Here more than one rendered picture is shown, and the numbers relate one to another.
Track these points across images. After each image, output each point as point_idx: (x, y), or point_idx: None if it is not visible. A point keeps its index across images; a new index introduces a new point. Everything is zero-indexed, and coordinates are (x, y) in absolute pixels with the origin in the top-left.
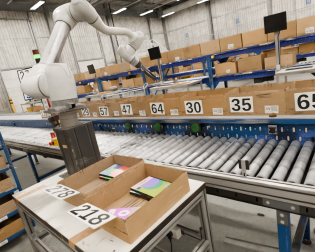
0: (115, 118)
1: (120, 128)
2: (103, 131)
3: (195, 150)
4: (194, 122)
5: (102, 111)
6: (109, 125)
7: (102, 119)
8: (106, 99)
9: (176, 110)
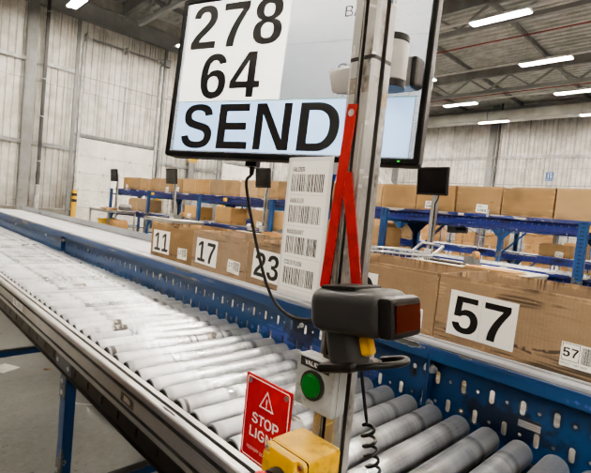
0: (587, 387)
1: None
2: (460, 418)
3: None
4: None
5: (472, 316)
6: (499, 398)
7: (474, 360)
8: (431, 263)
9: None
